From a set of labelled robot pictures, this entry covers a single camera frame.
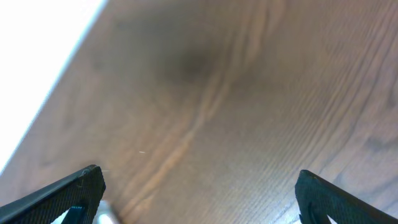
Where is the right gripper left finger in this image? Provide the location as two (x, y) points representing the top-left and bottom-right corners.
(1, 165), (106, 224)

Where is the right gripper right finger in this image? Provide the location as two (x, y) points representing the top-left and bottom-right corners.
(295, 170), (397, 224)

